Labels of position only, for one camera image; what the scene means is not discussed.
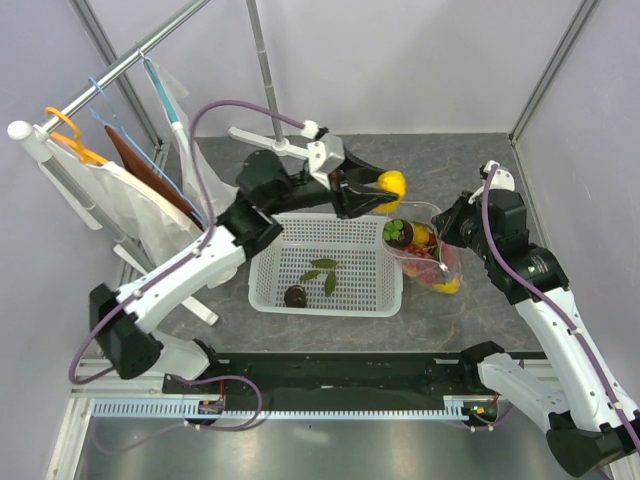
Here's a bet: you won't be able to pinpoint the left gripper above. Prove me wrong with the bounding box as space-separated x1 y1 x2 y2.
267 143 399 221

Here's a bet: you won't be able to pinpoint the yellow mango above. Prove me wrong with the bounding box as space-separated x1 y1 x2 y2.
430 277 461 294
375 170 407 214

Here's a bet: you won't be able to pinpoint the orange fruit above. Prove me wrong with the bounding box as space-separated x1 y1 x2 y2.
412 223 437 248

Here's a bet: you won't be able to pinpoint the clear zip top bag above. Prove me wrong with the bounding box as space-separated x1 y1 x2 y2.
381 202 462 295

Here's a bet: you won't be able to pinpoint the mangosteen with green calyx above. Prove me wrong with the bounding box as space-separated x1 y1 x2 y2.
382 219 414 250

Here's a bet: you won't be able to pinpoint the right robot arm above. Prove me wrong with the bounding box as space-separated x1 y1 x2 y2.
432 189 639 478

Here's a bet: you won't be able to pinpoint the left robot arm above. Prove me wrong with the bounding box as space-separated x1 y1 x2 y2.
89 150 407 393

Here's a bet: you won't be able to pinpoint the white garment bag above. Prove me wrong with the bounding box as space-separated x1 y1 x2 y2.
42 138 201 271

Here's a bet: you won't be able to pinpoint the white plastic basket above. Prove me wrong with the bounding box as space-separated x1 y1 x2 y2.
248 212 403 317

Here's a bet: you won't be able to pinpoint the loose green grape leaves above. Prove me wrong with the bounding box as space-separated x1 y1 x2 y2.
299 258 338 297

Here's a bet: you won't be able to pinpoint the rack pole with white foot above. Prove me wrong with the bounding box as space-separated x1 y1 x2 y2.
228 0 307 160

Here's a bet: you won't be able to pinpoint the dark mangosteen left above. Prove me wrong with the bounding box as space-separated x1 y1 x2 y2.
283 285 307 308

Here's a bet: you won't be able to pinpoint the clear plastic garment cover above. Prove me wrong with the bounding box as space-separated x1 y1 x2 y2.
147 59 241 289

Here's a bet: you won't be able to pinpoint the brown wooden hanger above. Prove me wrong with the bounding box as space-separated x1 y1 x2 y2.
104 126 202 228

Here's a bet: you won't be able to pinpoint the teal and white hanger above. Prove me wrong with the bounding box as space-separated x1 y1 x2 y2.
142 53 214 211

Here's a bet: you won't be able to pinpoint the orange hanger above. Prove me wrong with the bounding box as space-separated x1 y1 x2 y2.
45 106 108 166

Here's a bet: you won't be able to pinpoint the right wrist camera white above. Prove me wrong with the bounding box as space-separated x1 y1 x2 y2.
468 160 515 204

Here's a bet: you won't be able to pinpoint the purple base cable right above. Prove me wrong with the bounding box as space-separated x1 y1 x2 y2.
447 384 521 434

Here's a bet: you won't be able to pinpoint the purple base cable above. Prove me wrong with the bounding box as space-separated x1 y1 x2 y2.
91 374 264 455
447 384 521 434

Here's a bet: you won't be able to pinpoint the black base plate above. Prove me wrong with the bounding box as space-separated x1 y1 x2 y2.
161 351 549 419

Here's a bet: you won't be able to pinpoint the blue wire hanger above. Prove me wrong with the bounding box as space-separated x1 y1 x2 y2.
88 77 203 229

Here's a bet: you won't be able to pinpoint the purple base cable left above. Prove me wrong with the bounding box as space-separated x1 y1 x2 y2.
91 374 264 455

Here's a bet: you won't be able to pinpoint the silver clothes rack rail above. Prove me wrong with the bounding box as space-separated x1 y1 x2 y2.
61 1 208 140

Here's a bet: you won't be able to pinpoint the light blue cable duct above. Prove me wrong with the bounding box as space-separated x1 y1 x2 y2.
93 398 478 421

